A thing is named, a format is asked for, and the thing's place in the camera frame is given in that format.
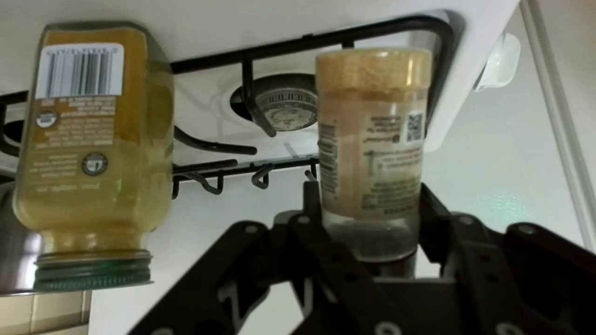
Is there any yellow spice jar green lid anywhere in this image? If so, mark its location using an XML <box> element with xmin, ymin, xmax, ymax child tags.
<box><xmin>10</xmin><ymin>22</ymin><xmax>176</xmax><ymax>293</ymax></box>

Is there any white stove knob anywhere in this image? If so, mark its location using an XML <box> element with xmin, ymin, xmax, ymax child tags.
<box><xmin>476</xmin><ymin>33</ymin><xmax>521</xmax><ymax>91</ymax></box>

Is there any round gas burner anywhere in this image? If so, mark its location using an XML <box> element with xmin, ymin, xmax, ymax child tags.
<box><xmin>228</xmin><ymin>72</ymin><xmax>323</xmax><ymax>133</ymax></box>

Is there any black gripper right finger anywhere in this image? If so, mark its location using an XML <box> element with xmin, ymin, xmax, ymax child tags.
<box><xmin>417</xmin><ymin>182</ymin><xmax>596</xmax><ymax>335</ymax></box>

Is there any tan spice glass jar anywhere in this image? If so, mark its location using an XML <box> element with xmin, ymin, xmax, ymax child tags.
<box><xmin>312</xmin><ymin>46</ymin><xmax>435</xmax><ymax>262</ymax></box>

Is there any white gas stove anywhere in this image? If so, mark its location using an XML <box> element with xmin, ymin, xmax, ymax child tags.
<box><xmin>0</xmin><ymin>0</ymin><xmax>523</xmax><ymax>210</ymax></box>

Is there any stainless steel pot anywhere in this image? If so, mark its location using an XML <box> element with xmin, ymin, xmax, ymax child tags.
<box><xmin>0</xmin><ymin>178</ymin><xmax>37</xmax><ymax>293</ymax></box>

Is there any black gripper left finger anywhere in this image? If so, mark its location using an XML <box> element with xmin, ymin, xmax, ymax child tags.
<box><xmin>126</xmin><ymin>176</ymin><xmax>398</xmax><ymax>335</ymax></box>

